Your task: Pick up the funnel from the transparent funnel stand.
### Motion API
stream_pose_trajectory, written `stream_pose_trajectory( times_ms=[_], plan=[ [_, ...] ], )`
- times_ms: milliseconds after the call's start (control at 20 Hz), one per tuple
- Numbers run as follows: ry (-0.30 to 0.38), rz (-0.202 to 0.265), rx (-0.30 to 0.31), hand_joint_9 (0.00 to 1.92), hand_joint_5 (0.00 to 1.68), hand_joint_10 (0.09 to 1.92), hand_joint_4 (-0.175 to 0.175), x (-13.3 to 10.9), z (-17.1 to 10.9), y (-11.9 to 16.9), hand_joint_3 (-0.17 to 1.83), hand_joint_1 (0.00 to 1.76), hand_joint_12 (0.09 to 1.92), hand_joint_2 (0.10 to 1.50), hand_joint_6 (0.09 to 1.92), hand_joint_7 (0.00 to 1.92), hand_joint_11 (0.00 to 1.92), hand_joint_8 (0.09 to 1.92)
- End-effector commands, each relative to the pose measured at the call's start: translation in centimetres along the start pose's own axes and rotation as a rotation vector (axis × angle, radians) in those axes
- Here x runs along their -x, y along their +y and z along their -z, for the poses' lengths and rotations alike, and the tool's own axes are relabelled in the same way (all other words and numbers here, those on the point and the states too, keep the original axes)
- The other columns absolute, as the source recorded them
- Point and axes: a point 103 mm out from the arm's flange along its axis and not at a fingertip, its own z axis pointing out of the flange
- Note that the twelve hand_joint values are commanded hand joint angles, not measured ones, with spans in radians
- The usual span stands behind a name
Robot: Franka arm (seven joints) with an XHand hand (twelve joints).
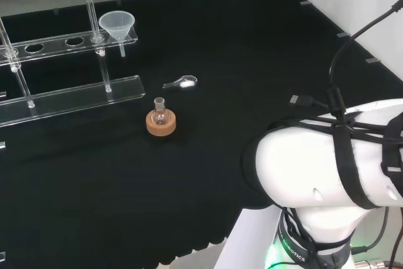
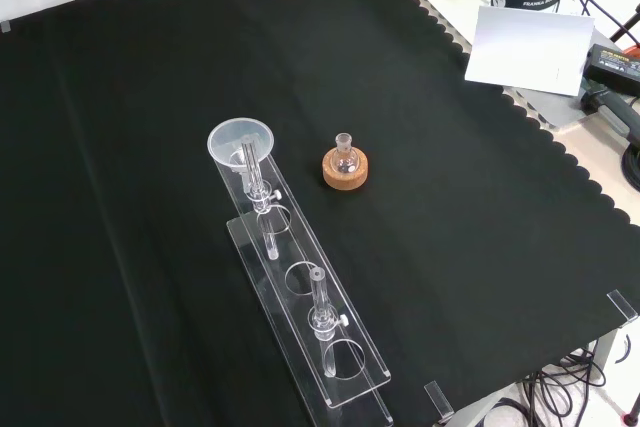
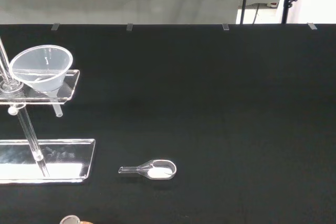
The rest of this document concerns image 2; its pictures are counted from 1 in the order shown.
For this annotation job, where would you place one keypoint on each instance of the clear plastic funnel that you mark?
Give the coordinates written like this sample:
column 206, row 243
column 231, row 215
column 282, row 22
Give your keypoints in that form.
column 222, row 139

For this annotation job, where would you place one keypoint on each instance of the transparent funnel stand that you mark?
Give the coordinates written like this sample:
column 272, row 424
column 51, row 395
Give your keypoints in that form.
column 320, row 318

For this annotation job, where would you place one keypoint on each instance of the small round-bottom glass flask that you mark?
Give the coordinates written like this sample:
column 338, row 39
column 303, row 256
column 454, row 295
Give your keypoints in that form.
column 345, row 162

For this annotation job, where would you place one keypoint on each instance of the black table cloth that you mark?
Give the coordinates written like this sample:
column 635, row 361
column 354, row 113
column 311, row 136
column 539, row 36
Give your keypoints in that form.
column 450, row 197

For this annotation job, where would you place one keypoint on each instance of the clear cloth clip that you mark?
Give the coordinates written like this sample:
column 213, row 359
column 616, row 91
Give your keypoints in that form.
column 439, row 399
column 622, row 306

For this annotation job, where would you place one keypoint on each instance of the white card board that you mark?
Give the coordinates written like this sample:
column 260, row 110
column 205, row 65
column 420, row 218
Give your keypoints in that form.
column 530, row 49

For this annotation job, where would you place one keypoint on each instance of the black power adapter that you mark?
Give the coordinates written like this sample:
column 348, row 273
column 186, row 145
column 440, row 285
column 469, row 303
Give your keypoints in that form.
column 612, row 63

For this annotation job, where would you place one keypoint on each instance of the black tripod leg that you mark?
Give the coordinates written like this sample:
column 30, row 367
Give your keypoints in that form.
column 625, row 29

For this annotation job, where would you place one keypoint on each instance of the grey tape strip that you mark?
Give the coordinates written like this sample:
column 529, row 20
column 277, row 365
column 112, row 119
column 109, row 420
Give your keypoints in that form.
column 5, row 27

